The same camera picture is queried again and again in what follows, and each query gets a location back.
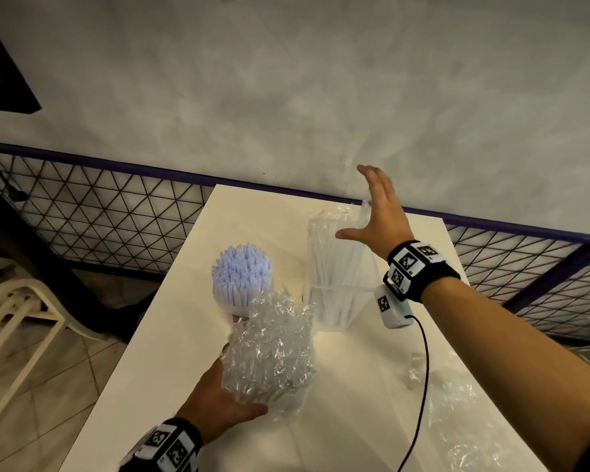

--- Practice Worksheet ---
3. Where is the clear plastic wrap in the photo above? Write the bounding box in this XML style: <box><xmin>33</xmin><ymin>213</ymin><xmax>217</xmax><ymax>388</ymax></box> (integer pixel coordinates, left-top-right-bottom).
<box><xmin>405</xmin><ymin>351</ymin><xmax>527</xmax><ymax>472</ymax></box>

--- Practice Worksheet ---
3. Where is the black right wristband with markers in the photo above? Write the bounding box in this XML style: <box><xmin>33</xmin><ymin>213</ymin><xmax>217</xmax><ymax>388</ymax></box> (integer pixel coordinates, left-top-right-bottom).
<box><xmin>382</xmin><ymin>239</ymin><xmax>462</xmax><ymax>304</ymax></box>

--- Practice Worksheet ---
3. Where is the purple framed wire mesh fence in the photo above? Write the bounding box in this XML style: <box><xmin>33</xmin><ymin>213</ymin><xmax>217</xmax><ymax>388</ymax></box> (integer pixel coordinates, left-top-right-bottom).
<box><xmin>0</xmin><ymin>140</ymin><xmax>590</xmax><ymax>345</ymax></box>

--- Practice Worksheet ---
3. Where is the small bunch of blue straws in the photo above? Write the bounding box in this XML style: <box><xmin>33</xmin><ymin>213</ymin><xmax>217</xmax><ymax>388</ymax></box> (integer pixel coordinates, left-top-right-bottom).
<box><xmin>212</xmin><ymin>243</ymin><xmax>274</xmax><ymax>310</ymax></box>

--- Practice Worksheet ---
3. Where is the person's right forearm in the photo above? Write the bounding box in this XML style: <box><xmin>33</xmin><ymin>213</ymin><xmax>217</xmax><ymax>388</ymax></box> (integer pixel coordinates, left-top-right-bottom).
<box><xmin>420</xmin><ymin>277</ymin><xmax>590</xmax><ymax>472</ymax></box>

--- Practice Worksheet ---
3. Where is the person's right hand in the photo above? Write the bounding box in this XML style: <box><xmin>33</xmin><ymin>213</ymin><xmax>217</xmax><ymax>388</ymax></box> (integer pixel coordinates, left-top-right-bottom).
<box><xmin>335</xmin><ymin>164</ymin><xmax>416</xmax><ymax>261</ymax></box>

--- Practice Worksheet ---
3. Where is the person's left hand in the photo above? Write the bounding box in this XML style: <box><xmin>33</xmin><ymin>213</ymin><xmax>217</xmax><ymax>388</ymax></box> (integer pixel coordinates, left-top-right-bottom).
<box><xmin>176</xmin><ymin>344</ymin><xmax>269</xmax><ymax>446</ymax></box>

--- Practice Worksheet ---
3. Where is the black hanging power cable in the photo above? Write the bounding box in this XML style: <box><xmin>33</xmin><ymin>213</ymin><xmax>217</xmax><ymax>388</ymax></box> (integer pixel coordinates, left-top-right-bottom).
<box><xmin>0</xmin><ymin>154</ymin><xmax>30</xmax><ymax>202</ymax></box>

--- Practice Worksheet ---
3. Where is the clear square plastic box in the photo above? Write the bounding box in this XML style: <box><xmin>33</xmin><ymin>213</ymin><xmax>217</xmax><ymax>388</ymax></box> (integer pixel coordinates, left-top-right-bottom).
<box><xmin>307</xmin><ymin>206</ymin><xmax>382</xmax><ymax>334</ymax></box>

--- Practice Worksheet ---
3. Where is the round clear plastic cup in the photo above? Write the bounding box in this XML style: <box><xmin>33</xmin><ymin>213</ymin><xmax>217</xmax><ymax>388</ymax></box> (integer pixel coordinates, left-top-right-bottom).
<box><xmin>214</xmin><ymin>279</ymin><xmax>276</xmax><ymax>325</ymax></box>

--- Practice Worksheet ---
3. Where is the white plastic chair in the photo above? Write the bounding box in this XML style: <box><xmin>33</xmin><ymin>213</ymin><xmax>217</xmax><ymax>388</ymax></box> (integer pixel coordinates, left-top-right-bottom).
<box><xmin>0</xmin><ymin>279</ymin><xmax>104</xmax><ymax>438</ymax></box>

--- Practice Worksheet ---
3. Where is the black right camera cable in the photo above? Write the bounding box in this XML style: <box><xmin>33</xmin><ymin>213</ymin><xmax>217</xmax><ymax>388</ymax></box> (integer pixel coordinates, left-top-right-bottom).
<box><xmin>398</xmin><ymin>314</ymin><xmax>431</xmax><ymax>472</ymax></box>

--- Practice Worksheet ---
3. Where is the black wall screen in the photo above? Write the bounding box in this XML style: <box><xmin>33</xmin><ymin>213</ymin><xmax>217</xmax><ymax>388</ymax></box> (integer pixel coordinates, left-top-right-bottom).
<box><xmin>0</xmin><ymin>9</ymin><xmax>43</xmax><ymax>115</ymax></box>

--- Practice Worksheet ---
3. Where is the pack of clear straws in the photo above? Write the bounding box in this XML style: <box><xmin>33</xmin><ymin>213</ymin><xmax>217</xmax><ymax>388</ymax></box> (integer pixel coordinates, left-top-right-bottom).
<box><xmin>221</xmin><ymin>289</ymin><xmax>318</xmax><ymax>426</ymax></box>

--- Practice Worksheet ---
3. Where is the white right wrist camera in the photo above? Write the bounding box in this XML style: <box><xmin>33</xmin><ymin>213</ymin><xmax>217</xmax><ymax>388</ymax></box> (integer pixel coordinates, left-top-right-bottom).
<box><xmin>373</xmin><ymin>285</ymin><xmax>415</xmax><ymax>330</ymax></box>

